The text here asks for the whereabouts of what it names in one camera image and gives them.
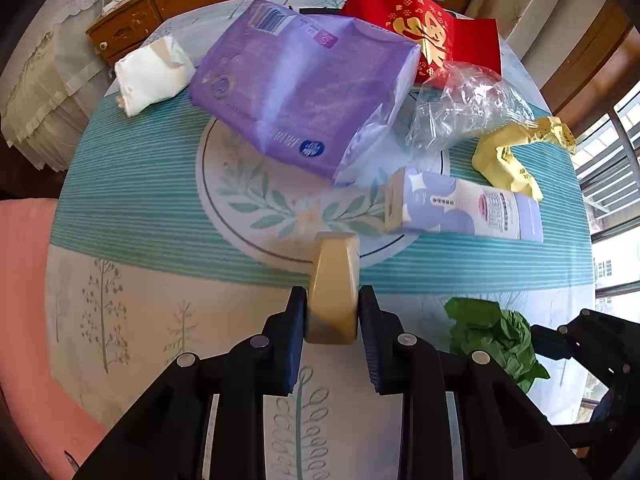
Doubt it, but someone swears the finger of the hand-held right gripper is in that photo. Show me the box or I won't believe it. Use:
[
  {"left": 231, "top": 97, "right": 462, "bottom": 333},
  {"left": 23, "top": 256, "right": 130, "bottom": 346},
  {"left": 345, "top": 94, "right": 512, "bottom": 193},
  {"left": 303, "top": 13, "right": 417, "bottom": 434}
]
[
  {"left": 552, "top": 385, "right": 636, "bottom": 458},
  {"left": 530, "top": 310, "right": 640, "bottom": 391}
]

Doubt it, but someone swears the white and purple carton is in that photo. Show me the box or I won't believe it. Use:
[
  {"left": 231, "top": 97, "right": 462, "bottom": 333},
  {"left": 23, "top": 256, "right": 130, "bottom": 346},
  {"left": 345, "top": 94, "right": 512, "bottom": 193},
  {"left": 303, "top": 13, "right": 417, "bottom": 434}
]
[{"left": 384, "top": 167, "right": 544, "bottom": 243}]

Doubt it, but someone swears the yellow wrapper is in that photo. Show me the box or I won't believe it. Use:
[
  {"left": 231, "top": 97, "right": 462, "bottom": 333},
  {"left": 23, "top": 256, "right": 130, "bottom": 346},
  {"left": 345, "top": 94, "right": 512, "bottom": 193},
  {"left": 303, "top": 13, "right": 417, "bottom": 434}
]
[{"left": 471, "top": 116, "right": 577, "bottom": 203}]

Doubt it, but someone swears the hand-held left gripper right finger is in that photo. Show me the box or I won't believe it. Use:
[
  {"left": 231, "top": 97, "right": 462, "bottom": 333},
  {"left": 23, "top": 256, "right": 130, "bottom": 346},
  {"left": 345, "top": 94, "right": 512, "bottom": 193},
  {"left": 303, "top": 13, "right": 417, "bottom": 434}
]
[{"left": 357, "top": 285, "right": 591, "bottom": 480}]

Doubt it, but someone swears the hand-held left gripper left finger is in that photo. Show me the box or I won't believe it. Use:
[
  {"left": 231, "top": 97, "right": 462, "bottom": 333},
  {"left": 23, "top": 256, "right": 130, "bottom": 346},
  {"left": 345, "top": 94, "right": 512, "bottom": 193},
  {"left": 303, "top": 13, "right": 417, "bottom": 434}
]
[{"left": 72, "top": 286, "right": 307, "bottom": 480}]

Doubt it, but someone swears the tree-printed tablecloth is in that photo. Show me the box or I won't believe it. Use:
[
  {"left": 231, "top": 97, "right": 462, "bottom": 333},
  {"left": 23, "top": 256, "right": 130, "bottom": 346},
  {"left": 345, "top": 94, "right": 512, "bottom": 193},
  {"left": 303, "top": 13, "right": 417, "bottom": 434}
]
[{"left": 45, "top": 0, "right": 596, "bottom": 480}]

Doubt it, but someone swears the green paper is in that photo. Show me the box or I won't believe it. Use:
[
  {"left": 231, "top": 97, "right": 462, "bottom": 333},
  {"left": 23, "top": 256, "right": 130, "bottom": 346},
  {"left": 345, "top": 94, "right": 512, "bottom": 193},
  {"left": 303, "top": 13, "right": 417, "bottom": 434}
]
[{"left": 444, "top": 297, "right": 551, "bottom": 395}]

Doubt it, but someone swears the wooden window frame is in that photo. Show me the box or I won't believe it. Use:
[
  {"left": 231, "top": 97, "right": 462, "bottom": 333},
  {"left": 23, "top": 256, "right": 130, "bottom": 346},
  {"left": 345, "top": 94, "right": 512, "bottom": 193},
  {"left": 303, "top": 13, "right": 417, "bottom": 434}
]
[{"left": 540, "top": 0, "right": 640, "bottom": 301}]

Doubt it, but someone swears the lace-covered white furniture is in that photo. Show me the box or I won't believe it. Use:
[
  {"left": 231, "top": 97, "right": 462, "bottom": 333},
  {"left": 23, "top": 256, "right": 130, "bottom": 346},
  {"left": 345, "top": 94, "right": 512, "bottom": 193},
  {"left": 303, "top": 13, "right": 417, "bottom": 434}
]
[{"left": 0, "top": 0, "right": 121, "bottom": 171}]

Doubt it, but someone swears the pink bed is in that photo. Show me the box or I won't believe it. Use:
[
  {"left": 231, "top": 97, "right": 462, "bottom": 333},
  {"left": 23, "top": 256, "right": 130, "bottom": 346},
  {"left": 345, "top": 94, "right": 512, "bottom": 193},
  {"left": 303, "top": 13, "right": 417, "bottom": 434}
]
[{"left": 0, "top": 197, "right": 108, "bottom": 480}]

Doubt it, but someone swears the red gold-printed paper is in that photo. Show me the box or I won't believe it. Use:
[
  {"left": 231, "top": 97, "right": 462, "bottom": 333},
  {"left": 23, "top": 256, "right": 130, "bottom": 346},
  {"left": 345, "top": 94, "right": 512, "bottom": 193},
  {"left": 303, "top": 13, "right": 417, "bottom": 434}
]
[{"left": 341, "top": 0, "right": 502, "bottom": 86}]

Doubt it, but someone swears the white tissue pack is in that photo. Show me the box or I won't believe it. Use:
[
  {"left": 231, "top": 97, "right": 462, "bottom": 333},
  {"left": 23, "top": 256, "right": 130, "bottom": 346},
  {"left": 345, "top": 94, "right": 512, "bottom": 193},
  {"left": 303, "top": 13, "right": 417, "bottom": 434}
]
[{"left": 114, "top": 35, "right": 196, "bottom": 118}]

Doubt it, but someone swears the clear plastic wrapper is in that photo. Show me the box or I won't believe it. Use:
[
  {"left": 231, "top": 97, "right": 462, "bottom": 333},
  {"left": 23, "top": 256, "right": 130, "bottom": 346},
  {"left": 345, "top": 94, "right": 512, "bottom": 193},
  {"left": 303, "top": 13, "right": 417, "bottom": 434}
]
[{"left": 406, "top": 60, "right": 538, "bottom": 153}]

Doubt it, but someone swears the purple tissue pack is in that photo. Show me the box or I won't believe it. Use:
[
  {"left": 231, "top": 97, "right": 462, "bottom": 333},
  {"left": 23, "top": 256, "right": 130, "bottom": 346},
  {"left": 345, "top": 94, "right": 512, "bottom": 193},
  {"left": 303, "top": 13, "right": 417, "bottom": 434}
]
[{"left": 189, "top": 0, "right": 422, "bottom": 186}]

